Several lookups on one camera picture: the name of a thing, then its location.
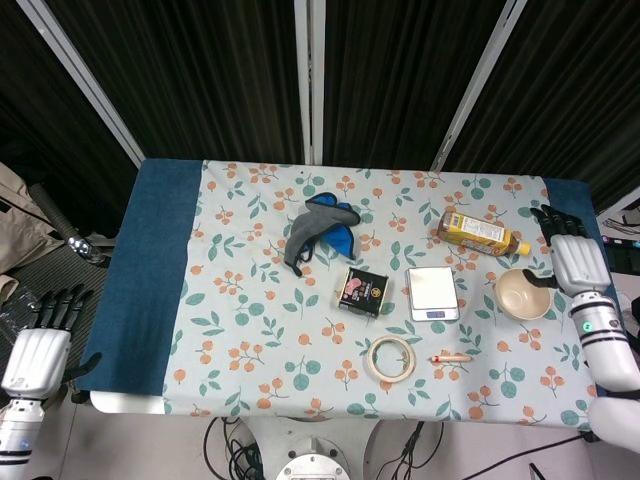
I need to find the blue table cover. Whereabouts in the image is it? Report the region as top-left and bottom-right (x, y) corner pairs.
(74, 158), (626, 401)

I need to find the silver digital kitchen scale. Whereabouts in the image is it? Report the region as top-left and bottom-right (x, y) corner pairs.
(405, 266), (460, 322)

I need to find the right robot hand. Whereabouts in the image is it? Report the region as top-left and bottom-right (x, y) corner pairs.
(519, 203), (612, 301)

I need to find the black cable bundle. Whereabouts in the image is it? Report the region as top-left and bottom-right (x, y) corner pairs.
(203, 417), (264, 480)
(374, 422), (599, 480)

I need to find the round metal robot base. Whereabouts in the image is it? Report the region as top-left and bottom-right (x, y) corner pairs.
(274, 435), (351, 480)

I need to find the white table board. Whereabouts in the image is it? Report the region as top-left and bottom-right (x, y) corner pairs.
(89, 389), (166, 415)

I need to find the white slanted frame post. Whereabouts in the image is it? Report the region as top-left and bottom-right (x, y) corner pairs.
(17, 0), (145, 169)
(432, 0), (530, 172)

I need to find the chrome and gray handle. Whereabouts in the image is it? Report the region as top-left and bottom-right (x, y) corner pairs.
(29, 182), (110, 267)

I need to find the beige bowl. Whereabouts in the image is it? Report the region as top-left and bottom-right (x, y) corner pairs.
(494, 268), (552, 321)

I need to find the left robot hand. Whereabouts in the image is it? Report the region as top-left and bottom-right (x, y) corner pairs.
(1, 283), (104, 401)

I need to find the black pleated curtain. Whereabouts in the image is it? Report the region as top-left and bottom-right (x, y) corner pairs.
(0, 0), (640, 216)

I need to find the beige jacket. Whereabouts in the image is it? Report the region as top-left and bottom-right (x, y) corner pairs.
(0, 162), (66, 291)

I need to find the black box pink print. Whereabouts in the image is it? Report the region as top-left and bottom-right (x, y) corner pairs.
(337, 265), (391, 314)

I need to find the floral print tablecloth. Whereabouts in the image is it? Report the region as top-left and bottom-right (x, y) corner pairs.
(162, 159), (599, 432)

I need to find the masking tape roll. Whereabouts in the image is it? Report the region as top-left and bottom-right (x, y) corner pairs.
(366, 335), (418, 381)

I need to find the white upright frame post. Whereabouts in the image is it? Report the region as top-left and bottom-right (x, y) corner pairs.
(293, 0), (327, 164)

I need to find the gray and blue cloth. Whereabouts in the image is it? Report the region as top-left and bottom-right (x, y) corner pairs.
(283, 192), (361, 278)

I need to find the yellow drink bottle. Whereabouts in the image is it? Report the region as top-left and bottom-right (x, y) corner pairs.
(437, 209), (531, 259)

